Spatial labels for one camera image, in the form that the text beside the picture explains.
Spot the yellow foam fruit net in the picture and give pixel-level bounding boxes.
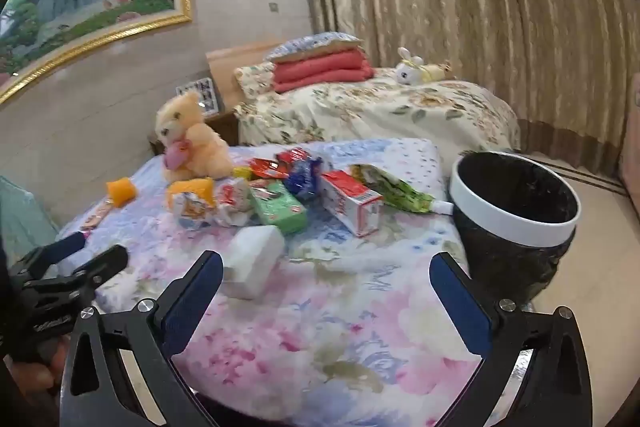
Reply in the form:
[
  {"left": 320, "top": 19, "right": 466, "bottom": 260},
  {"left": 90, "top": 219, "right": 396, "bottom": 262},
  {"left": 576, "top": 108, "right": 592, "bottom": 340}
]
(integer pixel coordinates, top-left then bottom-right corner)
[{"left": 166, "top": 177, "right": 216, "bottom": 208}]

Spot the teal cushion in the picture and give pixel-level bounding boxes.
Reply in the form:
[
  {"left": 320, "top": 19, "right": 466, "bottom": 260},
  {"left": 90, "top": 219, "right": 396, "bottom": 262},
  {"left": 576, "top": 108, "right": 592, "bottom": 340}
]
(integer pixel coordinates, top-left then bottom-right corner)
[{"left": 0, "top": 174, "right": 58, "bottom": 253}]

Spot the wooden headboard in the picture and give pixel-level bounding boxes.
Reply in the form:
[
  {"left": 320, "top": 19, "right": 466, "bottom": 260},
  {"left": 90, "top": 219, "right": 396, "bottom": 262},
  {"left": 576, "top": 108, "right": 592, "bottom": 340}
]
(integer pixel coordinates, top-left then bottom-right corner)
[{"left": 206, "top": 39, "right": 281, "bottom": 112}]

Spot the white rabbit plush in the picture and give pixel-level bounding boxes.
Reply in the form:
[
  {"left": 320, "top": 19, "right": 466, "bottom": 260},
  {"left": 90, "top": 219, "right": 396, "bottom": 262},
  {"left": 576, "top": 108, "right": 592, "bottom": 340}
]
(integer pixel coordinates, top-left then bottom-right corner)
[{"left": 395, "top": 48, "right": 426, "bottom": 85}]

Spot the floral pillow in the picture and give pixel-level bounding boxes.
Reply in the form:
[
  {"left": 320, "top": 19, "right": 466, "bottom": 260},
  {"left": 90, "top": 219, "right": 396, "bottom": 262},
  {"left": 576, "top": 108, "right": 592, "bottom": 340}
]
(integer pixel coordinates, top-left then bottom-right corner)
[{"left": 234, "top": 62, "right": 278, "bottom": 95}]

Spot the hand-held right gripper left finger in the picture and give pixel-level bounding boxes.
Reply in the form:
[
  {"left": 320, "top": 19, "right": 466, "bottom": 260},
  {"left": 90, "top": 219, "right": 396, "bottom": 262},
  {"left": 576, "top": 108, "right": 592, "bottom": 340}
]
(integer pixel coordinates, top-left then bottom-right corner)
[{"left": 59, "top": 249, "right": 225, "bottom": 427}]

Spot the red orange snack bag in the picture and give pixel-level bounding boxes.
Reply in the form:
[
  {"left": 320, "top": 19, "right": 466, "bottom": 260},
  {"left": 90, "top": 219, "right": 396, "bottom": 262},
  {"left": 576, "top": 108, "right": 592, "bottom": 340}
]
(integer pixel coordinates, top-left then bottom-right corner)
[{"left": 247, "top": 148, "right": 308, "bottom": 180}]

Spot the black white photo frame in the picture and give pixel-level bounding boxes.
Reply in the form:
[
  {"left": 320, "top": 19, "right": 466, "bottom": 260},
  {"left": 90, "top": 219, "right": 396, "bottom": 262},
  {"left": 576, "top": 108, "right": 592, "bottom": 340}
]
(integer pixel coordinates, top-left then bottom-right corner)
[{"left": 176, "top": 77, "right": 221, "bottom": 115}]

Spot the folded red blanket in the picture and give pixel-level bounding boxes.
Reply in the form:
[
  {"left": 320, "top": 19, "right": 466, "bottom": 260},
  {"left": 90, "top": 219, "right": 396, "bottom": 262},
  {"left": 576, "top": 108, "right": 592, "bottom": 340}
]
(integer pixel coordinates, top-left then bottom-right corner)
[{"left": 272, "top": 48, "right": 375, "bottom": 95}]

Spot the bed with floral cover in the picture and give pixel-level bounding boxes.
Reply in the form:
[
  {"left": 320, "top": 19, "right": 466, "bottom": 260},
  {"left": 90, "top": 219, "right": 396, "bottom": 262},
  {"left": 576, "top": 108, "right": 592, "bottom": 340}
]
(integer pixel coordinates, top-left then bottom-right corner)
[{"left": 232, "top": 62, "right": 521, "bottom": 158}]

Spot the yellow plush doll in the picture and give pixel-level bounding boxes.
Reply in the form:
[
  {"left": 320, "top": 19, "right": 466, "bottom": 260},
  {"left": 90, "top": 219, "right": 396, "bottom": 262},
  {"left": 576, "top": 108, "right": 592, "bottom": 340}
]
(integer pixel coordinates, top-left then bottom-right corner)
[{"left": 420, "top": 62, "right": 453, "bottom": 82}]

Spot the blue flowered pillow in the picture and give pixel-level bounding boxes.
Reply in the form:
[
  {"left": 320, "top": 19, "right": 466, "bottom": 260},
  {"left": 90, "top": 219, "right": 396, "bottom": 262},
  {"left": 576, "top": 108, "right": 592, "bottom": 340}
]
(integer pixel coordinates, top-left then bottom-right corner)
[{"left": 264, "top": 32, "right": 363, "bottom": 62}]

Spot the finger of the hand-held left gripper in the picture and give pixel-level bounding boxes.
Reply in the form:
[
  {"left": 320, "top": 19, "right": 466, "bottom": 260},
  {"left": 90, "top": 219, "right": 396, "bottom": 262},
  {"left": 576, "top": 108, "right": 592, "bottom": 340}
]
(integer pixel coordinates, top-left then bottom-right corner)
[
  {"left": 9, "top": 232, "right": 84, "bottom": 279},
  {"left": 22, "top": 245, "right": 130, "bottom": 309}
]

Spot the red white carton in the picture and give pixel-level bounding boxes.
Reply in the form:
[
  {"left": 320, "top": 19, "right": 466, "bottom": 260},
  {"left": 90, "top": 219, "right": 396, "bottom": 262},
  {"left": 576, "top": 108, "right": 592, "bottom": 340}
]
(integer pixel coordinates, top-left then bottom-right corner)
[{"left": 319, "top": 169, "right": 386, "bottom": 238}]

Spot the pastel floral blanket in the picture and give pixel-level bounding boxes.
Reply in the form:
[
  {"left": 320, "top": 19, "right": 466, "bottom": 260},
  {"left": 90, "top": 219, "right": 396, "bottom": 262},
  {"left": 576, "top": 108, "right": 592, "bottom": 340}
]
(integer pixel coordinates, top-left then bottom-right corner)
[{"left": 52, "top": 137, "right": 501, "bottom": 427}]

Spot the white cartoon snack packet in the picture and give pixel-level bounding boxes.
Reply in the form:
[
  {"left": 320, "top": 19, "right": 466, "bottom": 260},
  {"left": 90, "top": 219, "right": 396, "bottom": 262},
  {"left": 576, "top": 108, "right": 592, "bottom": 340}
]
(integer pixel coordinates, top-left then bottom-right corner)
[{"left": 172, "top": 194, "right": 218, "bottom": 232}]

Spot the green snack pouch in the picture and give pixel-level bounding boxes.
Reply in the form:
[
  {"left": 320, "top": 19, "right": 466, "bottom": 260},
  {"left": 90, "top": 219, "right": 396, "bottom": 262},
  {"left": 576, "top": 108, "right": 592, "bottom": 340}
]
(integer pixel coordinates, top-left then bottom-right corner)
[{"left": 350, "top": 163, "right": 456, "bottom": 215}]

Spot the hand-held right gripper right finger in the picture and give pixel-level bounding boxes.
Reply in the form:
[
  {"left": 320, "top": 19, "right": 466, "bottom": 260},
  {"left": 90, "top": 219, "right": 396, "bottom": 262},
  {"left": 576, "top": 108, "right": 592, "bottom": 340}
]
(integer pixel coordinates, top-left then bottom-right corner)
[{"left": 429, "top": 251, "right": 593, "bottom": 427}]

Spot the person's left hand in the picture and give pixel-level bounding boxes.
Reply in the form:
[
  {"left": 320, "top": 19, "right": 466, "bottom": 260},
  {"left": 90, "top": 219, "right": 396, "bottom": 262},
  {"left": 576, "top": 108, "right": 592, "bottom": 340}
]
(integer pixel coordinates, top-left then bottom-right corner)
[{"left": 5, "top": 341, "right": 70, "bottom": 410}]

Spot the black trash bin white rim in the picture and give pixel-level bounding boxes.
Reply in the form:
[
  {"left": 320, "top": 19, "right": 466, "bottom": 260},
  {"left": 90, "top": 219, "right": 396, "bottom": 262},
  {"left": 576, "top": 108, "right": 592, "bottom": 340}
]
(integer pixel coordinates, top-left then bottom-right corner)
[{"left": 448, "top": 151, "right": 583, "bottom": 303}]

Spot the cream teddy bear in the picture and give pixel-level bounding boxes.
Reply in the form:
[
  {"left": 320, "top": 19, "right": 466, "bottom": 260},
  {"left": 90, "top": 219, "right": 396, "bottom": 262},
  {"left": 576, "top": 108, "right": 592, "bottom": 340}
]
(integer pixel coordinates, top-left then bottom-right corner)
[{"left": 154, "top": 91, "right": 235, "bottom": 182}]

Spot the beige patterned curtain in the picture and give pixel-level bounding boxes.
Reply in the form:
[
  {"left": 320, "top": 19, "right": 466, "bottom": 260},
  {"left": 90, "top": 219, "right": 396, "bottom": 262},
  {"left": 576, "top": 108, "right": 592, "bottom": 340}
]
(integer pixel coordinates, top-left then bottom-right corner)
[{"left": 300, "top": 0, "right": 640, "bottom": 168}]

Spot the blue wrapper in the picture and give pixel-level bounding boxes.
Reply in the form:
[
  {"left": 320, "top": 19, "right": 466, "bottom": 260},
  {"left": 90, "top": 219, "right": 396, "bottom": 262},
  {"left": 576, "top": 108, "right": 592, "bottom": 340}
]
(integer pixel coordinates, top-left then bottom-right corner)
[{"left": 285, "top": 155, "right": 333, "bottom": 202}]

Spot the wooden nightstand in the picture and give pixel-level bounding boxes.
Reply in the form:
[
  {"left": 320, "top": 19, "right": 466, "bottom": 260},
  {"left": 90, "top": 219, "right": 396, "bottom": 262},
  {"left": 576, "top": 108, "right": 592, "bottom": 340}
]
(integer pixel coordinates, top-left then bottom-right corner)
[{"left": 149, "top": 109, "right": 240, "bottom": 155}]

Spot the green carton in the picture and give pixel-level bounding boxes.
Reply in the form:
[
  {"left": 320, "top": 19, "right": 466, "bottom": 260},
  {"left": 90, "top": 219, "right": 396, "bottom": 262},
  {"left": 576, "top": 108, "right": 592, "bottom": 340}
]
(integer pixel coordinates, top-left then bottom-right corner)
[{"left": 248, "top": 179, "right": 308, "bottom": 235}]

